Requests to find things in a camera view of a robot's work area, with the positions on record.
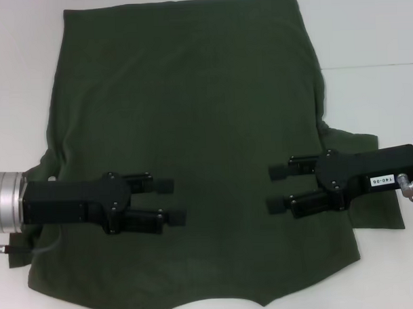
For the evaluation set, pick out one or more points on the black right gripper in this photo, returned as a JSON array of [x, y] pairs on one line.
[[356, 173]]

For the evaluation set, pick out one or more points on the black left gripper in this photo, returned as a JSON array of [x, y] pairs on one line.
[[69, 208]]

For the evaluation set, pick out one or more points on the dark green shirt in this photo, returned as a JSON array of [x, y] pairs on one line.
[[198, 104]]

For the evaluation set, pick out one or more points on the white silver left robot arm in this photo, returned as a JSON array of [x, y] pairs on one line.
[[6, 202]]

